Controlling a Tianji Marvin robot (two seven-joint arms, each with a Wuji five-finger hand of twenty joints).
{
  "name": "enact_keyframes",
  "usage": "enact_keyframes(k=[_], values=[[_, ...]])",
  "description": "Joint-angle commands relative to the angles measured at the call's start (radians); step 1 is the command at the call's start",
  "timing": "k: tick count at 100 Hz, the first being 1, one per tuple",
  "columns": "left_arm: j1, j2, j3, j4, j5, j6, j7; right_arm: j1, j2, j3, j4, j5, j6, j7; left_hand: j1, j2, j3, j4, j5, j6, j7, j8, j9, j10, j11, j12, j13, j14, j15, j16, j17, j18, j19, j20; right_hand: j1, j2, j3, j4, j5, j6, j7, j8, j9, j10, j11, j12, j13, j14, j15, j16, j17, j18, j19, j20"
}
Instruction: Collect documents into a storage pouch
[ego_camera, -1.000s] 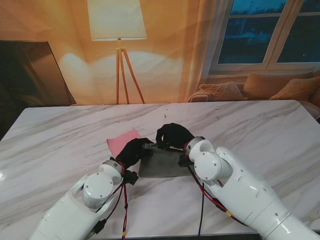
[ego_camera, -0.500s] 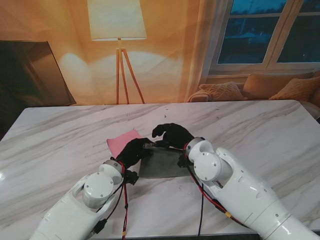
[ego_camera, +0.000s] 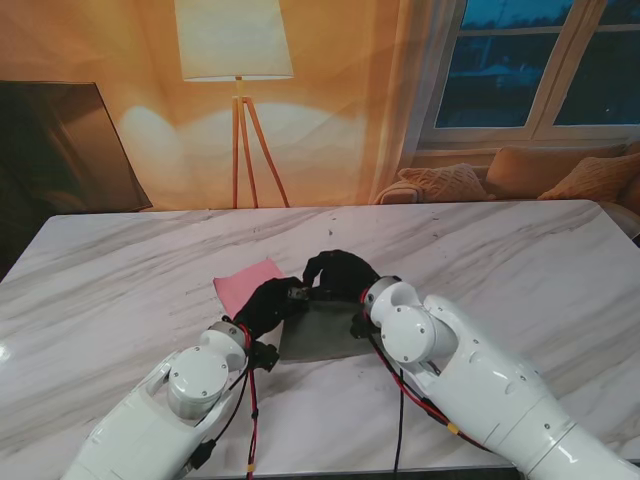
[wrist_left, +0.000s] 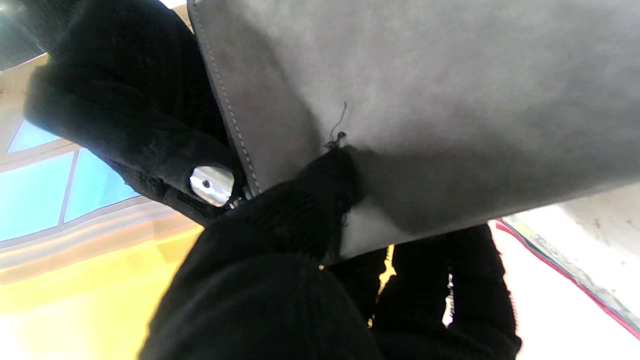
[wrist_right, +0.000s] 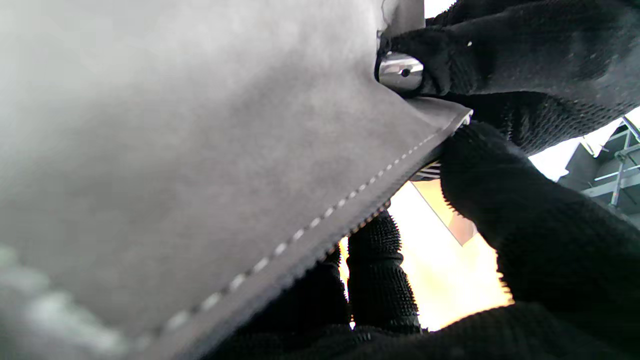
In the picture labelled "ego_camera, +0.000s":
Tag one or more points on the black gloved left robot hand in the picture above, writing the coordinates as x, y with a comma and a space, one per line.
267, 310

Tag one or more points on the sheer beige curtain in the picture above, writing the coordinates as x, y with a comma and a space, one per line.
400, 100

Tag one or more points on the cream knitted cushion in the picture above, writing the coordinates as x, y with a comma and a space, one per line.
445, 182

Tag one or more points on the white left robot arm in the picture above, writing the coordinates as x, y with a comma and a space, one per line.
160, 415

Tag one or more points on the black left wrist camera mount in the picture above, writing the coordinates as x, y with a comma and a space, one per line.
262, 356

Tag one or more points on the grey suede zipper pouch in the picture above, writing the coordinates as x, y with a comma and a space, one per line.
320, 332

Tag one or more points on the orange knitted cushion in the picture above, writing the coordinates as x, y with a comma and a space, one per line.
595, 177

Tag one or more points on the floor lamp with wooden legs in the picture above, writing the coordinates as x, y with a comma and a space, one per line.
235, 45

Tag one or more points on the beige sofa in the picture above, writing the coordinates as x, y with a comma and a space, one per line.
500, 160

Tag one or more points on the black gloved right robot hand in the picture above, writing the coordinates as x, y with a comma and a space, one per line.
345, 275

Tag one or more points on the plain orange cushion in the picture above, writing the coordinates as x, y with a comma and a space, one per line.
530, 172

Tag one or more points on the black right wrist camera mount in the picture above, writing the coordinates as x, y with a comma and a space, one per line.
360, 327

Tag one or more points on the dark flat television screen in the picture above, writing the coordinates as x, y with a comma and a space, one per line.
60, 150

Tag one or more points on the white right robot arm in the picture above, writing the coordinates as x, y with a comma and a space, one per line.
500, 380

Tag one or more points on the pink document folder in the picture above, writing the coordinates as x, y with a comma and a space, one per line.
240, 285

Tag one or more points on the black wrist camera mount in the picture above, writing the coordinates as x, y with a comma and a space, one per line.
262, 356
360, 327

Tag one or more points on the white framed window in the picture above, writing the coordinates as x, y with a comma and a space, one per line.
535, 65

